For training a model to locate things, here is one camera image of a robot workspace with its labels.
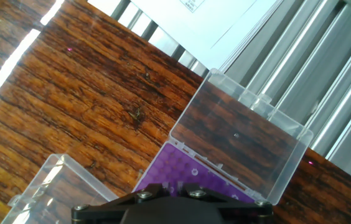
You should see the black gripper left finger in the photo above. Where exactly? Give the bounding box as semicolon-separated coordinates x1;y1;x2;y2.
71;183;172;224

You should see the brown wooden board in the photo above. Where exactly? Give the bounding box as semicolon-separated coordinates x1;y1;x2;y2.
0;0;351;224

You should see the purple pipette tip box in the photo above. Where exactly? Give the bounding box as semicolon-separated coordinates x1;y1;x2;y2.
0;153;119;224
133;67;314;206

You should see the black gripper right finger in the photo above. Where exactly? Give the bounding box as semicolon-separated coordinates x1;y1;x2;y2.
181;182;273;224

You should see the white printed paper sheet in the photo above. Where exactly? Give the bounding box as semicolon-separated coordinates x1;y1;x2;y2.
130;0;281;72

